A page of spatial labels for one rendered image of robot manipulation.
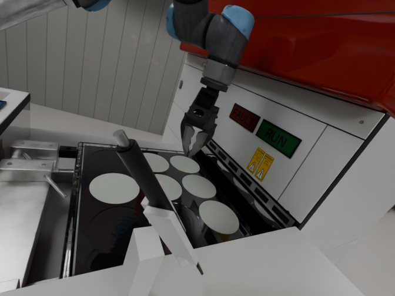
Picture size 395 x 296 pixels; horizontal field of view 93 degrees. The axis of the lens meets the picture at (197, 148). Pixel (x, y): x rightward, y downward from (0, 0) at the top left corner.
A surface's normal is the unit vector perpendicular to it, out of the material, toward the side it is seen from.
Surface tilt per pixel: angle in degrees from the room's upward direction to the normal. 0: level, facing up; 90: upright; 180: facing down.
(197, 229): 0
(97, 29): 90
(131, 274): 90
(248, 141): 90
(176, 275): 0
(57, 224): 0
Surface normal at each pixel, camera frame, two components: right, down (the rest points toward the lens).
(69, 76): 0.18, 0.46
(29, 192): 0.33, -0.86
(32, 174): 0.42, 0.50
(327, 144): -0.84, -0.09
